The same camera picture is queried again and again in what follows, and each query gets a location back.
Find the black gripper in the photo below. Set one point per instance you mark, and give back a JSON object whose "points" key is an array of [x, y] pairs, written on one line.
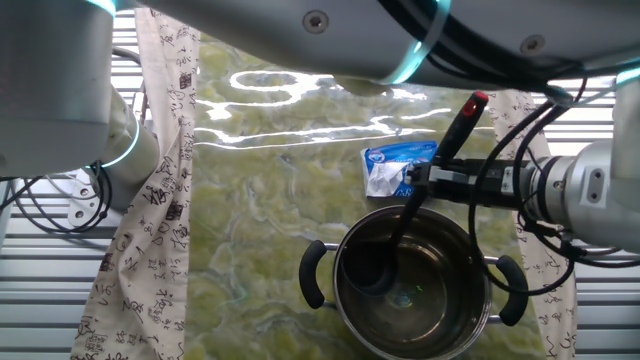
{"points": [[490, 182]]}

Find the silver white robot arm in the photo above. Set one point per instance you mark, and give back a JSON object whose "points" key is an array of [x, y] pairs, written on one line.
{"points": [[300, 40]]}

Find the green marble pattern table mat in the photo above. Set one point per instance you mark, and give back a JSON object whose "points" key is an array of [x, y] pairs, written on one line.
{"points": [[275, 200]]}

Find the blue tissue pack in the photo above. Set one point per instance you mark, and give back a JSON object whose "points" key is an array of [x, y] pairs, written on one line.
{"points": [[387, 157]]}

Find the beige calligraphy cloth strip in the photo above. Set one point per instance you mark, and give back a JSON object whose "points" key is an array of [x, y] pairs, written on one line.
{"points": [[545, 310], [150, 250]]}

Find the black spoon with red tip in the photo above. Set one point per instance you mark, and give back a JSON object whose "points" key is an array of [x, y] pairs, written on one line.
{"points": [[460, 125]]}

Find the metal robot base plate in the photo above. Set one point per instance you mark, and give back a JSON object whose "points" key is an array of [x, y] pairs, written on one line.
{"points": [[80, 210]]}

